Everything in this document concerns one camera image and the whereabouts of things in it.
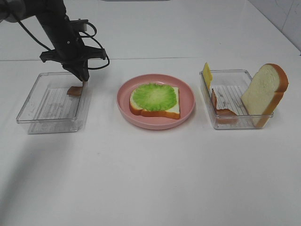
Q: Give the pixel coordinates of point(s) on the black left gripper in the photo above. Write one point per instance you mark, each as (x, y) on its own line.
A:
(74, 54)

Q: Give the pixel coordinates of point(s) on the brown ham slice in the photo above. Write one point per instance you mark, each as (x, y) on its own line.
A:
(76, 91)

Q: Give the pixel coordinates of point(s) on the green lettuce leaf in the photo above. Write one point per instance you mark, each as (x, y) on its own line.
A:
(155, 97)

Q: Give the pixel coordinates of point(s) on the bread slice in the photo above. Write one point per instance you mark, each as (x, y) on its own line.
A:
(264, 93)
(172, 113)

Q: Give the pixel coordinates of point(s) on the pink bacon strip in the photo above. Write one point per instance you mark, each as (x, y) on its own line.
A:
(226, 116)

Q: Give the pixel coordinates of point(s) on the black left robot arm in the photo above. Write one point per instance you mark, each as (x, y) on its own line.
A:
(65, 35)

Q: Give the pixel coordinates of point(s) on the left clear plastic tray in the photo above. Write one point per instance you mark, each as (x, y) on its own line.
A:
(48, 108)

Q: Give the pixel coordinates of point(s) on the clear plastic tray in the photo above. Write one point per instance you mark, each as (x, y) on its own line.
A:
(223, 100)
(48, 108)

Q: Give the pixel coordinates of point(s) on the pink round plate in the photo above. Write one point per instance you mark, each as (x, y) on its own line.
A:
(186, 101)

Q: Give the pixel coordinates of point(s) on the yellow cheese slice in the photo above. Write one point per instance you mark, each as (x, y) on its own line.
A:
(207, 75)

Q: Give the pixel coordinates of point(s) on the right clear plastic tray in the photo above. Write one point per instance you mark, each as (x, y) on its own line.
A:
(223, 100)

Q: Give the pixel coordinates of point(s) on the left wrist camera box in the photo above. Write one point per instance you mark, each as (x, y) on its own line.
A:
(79, 25)

